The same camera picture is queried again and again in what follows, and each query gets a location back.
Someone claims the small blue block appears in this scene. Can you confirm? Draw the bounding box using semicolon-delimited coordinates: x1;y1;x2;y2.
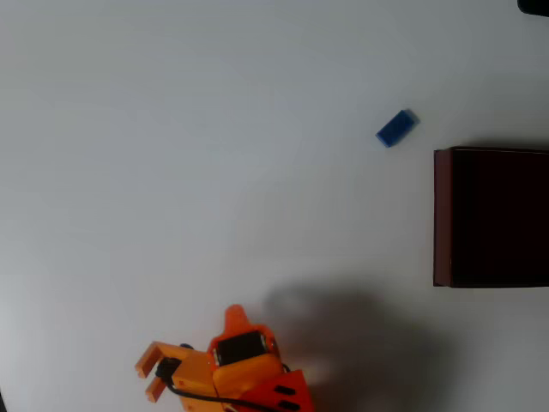
375;108;421;149

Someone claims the dark red box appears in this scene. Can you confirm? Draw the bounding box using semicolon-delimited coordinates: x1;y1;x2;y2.
432;145;549;289

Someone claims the black rounded object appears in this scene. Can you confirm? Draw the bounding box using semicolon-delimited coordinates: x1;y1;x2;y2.
516;0;549;18

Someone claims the orange camera mount bracket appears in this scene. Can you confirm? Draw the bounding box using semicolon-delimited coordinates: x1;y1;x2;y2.
135;341;218;412

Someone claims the thick black cable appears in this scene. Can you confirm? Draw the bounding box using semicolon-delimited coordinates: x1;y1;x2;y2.
159;368;280;412

